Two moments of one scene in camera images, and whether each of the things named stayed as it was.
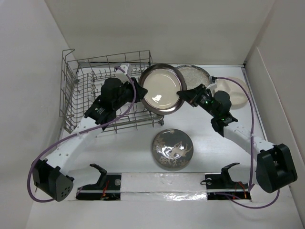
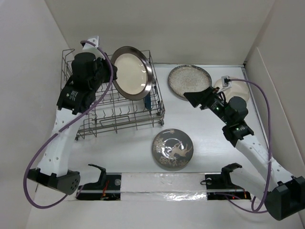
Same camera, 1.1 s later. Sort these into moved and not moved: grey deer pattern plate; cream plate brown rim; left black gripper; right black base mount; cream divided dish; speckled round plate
Moved: cream plate brown rim; left black gripper
Not moved: right black base mount; grey deer pattern plate; cream divided dish; speckled round plate
